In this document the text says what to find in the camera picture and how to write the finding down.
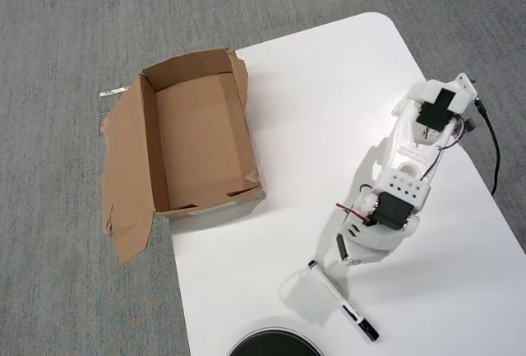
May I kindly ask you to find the black power cable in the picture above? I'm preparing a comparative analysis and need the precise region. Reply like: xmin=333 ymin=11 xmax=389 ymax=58
xmin=473 ymin=96 xmax=501 ymax=197

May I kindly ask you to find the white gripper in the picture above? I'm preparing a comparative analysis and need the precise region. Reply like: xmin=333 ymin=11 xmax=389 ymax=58
xmin=322 ymin=233 xmax=396 ymax=292

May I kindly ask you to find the black round disc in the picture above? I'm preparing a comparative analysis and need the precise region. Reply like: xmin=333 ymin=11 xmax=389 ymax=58
xmin=227 ymin=317 xmax=324 ymax=356

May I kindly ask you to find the open brown cardboard box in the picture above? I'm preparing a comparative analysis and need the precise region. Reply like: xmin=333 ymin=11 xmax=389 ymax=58
xmin=99 ymin=46 xmax=268 ymax=266

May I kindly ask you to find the white marker pen black cap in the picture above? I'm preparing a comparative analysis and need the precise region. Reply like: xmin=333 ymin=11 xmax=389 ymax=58
xmin=307 ymin=260 xmax=380 ymax=341

